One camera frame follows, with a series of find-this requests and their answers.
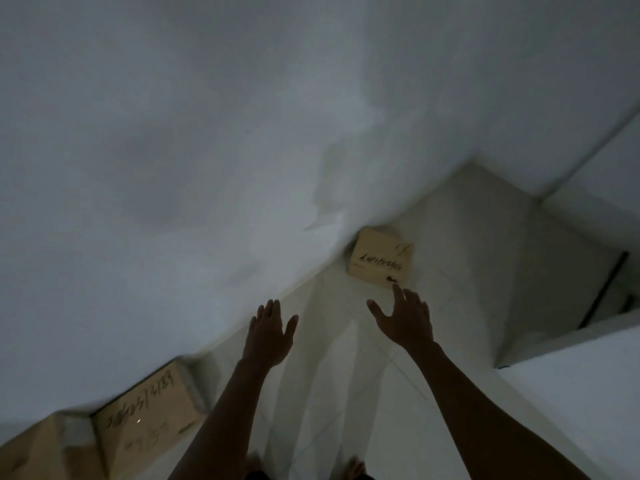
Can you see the small handwritten cardboard box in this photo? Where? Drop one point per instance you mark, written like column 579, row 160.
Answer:
column 380, row 257

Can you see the plain brown cardboard box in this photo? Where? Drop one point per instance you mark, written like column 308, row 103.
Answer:
column 35, row 452

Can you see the person's left hand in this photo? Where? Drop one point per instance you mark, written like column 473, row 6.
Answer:
column 267, row 339

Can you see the person's right thumb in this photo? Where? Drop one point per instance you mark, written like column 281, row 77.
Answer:
column 376, row 312

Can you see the person's right hand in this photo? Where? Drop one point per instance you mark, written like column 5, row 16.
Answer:
column 406, row 327

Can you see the black door edge strip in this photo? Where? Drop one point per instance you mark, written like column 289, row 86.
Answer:
column 605, row 288

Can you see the person's left thumb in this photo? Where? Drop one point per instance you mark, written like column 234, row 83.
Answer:
column 291, row 327

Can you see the person's left forearm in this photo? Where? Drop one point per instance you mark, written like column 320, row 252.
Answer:
column 220, row 419

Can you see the large handwritten cardboard box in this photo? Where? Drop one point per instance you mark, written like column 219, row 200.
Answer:
column 145, row 419

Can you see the person's right forearm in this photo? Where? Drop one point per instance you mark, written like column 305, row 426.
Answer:
column 480, row 409

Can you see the person's right middle finger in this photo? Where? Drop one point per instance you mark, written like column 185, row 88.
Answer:
column 412, row 299

